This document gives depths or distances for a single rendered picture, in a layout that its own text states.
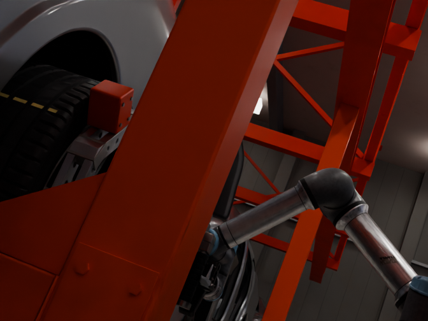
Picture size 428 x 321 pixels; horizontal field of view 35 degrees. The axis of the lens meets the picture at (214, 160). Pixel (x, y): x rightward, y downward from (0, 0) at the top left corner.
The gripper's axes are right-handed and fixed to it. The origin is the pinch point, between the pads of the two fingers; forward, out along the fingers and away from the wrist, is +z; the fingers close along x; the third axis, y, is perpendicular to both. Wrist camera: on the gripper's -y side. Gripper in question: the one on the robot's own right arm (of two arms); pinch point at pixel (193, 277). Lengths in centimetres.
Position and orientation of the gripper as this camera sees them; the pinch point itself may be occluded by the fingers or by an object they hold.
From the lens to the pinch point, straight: 178.1
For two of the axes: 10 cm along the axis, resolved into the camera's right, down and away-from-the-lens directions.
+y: 3.6, -8.9, 2.7
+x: 9.2, 3.1, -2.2
